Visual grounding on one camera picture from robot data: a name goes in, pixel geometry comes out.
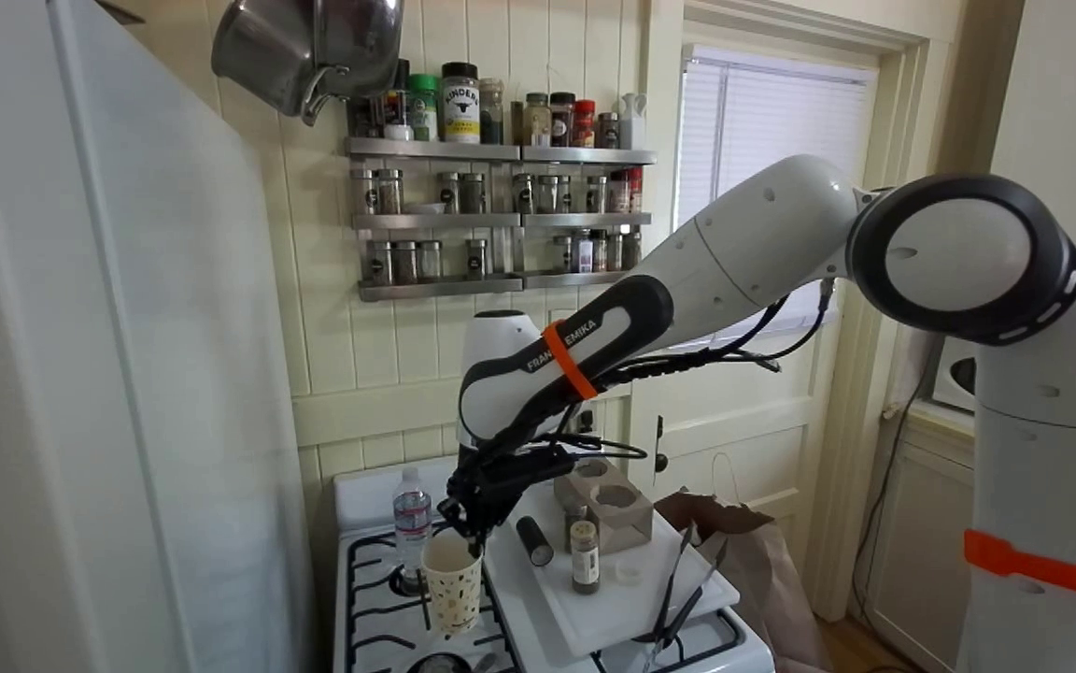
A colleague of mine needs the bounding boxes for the black cylinder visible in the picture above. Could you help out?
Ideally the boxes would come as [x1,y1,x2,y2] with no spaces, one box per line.
[512,513,555,572]

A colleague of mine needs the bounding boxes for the white label black lid jar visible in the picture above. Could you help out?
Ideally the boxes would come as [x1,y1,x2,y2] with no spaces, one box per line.
[436,60,486,145]

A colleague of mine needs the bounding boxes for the small metal lid spice jar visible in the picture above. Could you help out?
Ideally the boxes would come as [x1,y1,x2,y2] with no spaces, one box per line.
[366,166,406,218]
[390,235,421,289]
[362,235,396,289]
[458,170,493,218]

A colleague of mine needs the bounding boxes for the dark spice jar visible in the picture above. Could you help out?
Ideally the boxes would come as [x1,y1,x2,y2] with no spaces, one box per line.
[380,86,418,142]

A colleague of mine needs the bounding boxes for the red spice jar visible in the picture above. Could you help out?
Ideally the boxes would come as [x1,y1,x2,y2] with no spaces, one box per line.
[572,96,603,149]

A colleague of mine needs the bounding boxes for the white tray board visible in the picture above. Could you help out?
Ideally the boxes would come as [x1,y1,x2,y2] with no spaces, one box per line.
[483,478,742,663]

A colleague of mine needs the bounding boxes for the hanging steel pot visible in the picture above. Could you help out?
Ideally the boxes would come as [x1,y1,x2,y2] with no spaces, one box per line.
[210,0,406,126]

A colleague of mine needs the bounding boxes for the white window blind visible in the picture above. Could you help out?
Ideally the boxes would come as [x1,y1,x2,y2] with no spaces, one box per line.
[674,49,877,352]

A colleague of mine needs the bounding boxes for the black tongs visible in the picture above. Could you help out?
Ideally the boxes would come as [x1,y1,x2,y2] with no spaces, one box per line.
[644,519,707,652]

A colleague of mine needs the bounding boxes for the metal spice rack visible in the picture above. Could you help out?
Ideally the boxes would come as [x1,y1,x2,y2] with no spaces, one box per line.
[345,134,659,303]

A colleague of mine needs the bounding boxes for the clear plastic water bottle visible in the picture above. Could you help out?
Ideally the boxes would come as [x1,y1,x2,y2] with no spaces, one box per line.
[390,466,436,591]

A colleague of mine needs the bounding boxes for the speckled paper cup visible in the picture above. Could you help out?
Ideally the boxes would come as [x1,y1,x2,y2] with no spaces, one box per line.
[418,526,491,642]

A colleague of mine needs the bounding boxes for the grey pulp cup holder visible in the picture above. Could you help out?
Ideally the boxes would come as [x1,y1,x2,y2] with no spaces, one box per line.
[555,458,659,557]

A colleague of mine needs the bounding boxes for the white door with window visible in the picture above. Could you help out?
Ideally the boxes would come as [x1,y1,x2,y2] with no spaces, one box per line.
[628,0,1027,628]

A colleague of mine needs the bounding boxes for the brown paper bag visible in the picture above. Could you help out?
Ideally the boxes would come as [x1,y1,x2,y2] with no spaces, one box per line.
[650,485,821,673]

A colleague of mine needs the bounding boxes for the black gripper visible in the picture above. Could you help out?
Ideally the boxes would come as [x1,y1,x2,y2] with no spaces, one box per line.
[436,449,526,560]

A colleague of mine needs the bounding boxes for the green lid spice jar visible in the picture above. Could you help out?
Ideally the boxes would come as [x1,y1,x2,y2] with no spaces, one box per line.
[403,71,441,145]

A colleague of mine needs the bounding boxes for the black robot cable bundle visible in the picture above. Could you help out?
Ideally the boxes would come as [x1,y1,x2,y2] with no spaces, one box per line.
[447,278,839,503]

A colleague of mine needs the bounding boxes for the white refrigerator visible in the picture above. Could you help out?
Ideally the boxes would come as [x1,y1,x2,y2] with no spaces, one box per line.
[0,0,316,673]

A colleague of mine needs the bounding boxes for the small labelled spice bottle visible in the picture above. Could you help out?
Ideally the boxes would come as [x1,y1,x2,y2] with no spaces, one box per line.
[563,515,604,599]

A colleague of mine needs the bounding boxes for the white gas stove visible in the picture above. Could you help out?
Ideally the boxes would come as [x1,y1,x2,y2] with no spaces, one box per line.
[328,454,777,673]

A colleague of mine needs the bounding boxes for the white low cabinet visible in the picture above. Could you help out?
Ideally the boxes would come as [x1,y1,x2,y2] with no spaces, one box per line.
[853,405,983,673]

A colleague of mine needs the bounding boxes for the clear glass jar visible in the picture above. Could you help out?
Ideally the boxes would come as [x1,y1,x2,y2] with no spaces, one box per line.
[477,78,512,145]

